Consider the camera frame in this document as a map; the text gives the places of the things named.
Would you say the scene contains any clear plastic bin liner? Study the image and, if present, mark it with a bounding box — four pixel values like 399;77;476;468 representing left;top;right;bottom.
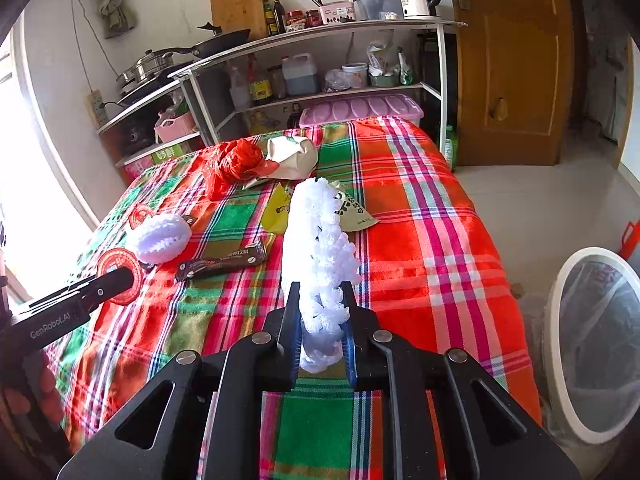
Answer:
525;259;640;456

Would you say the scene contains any window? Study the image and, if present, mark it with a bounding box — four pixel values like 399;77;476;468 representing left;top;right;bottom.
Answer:
0;15;101;311

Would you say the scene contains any white power strip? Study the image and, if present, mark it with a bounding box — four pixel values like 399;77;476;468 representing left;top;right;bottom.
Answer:
86;89;109;129

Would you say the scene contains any red plastic dustpan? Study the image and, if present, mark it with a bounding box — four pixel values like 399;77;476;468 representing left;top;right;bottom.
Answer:
619;219;640;262

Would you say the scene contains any knotted clear plastic bag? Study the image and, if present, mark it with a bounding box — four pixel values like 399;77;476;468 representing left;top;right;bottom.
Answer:
324;69;351;93

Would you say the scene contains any pink-lidded storage box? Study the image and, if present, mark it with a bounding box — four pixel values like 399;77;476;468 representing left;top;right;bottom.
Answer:
299;95;425;129

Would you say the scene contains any small white foam fruit net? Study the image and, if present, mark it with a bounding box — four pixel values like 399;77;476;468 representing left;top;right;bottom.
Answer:
125;213;192;264

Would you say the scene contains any red plastic bag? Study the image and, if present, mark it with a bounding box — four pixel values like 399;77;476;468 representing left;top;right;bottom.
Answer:
201;139;266;200

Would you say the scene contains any white trash bin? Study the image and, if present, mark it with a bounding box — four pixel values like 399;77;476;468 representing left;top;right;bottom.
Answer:
542;246;640;445

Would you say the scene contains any person's left hand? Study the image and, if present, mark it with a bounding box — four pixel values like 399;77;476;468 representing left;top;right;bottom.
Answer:
0;352;65;431

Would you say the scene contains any black frying pan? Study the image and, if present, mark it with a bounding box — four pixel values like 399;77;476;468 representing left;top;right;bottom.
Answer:
172;22;251;59

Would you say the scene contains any steel steamer pot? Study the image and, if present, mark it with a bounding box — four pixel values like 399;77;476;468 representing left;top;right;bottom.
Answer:
116;49;174;93

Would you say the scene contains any wooden cutting board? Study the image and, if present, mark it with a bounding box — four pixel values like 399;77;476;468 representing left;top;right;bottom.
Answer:
210;0;268;41

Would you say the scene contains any green cardboard box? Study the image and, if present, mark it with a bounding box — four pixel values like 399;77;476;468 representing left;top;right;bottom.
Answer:
122;142;193;181

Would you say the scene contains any green seasoning packet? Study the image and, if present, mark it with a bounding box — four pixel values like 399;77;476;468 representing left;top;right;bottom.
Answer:
397;47;416;86

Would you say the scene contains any pink utensil holder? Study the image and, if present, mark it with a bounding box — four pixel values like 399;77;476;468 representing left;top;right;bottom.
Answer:
320;1;357;26

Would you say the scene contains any yellow-labelled sauce bottle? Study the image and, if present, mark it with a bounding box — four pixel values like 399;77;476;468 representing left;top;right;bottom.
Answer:
248;60;273;107

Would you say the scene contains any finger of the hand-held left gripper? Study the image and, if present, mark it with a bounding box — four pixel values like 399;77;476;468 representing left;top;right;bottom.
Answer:
75;266;136;312

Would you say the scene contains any red green plaid blanket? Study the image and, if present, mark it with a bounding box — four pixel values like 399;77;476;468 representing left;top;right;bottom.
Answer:
42;115;543;480

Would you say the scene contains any dark brown snack wrapper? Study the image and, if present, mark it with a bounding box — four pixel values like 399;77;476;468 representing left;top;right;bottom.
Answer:
175;241;267;283

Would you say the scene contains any white metal shelf rack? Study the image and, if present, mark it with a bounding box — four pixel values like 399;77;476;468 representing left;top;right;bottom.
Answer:
97;16;468;183

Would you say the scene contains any opened food bag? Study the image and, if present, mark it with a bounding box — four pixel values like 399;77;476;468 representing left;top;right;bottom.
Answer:
366;41;401;87

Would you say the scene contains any yellow snack wrapper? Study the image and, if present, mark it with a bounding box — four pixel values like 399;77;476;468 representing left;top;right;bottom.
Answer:
261;183;296;235

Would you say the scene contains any green plastic bottle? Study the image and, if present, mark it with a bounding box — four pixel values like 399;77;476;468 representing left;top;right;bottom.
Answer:
442;125;460;173

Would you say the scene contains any wooden door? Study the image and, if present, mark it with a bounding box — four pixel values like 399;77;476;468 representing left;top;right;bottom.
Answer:
444;0;576;167

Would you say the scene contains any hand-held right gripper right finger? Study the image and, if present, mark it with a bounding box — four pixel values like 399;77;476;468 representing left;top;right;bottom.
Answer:
340;281;583;480

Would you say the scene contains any pink plastic basket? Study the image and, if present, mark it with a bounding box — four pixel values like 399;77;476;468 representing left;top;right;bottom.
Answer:
154;110;197;144

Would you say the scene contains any plastic jug of dark liquid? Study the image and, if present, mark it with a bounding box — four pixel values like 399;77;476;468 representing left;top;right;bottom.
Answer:
281;54;321;97

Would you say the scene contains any white green snack packet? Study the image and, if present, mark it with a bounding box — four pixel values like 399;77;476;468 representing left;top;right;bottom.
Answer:
335;187;381;231

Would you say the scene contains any long white foam fruit net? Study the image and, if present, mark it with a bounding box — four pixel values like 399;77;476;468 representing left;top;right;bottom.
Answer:
281;176;362;375

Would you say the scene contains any clear plastic bottle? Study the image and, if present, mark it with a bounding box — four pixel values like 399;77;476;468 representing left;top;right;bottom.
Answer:
227;62;251;111

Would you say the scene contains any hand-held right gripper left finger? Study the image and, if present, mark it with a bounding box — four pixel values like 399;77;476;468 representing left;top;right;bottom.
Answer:
57;281;303;480

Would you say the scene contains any yellow food packet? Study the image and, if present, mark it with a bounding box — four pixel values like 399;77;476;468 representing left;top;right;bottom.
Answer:
250;110;281;136

